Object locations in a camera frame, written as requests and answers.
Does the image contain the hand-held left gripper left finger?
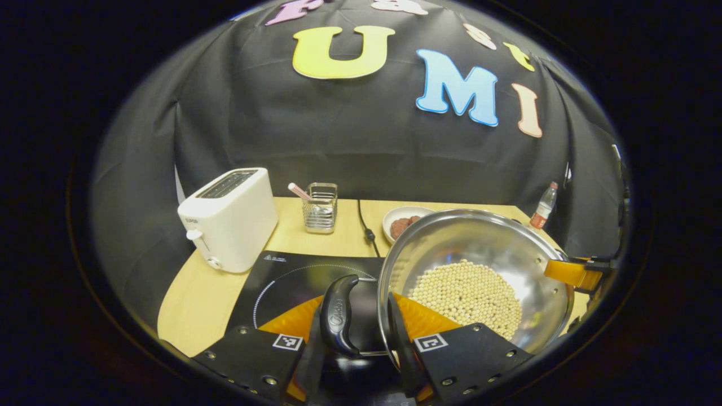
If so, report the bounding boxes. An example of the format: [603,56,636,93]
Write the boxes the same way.
[191,294,339,404]

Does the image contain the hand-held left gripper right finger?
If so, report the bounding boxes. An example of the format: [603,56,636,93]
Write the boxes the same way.
[386,292,534,404]

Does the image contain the black induction cooktop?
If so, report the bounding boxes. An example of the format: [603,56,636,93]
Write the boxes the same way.
[226,250,395,339]

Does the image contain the steel pot with black handle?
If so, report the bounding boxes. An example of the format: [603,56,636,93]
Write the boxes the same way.
[320,209,576,395]

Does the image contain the red label water bottle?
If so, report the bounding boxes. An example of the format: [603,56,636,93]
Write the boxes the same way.
[529,181,559,230]

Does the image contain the pile of soybeans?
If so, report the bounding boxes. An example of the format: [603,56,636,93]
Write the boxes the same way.
[407,259,523,342]

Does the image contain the white round plate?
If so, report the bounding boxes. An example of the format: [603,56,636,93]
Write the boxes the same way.
[382,206,436,244]

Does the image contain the white toaster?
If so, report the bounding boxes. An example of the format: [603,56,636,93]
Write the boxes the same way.
[177,167,279,275]

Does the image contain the black backdrop cloth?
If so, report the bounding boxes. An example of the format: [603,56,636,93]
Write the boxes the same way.
[90,0,627,333]

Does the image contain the black power cable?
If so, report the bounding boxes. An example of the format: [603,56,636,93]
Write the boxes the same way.
[357,199,381,258]

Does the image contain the metal wire utensil holder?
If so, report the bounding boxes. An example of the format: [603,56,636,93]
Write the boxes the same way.
[302,182,338,235]

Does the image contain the pink handled utensil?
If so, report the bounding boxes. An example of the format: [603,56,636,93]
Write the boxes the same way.
[288,182,333,216]

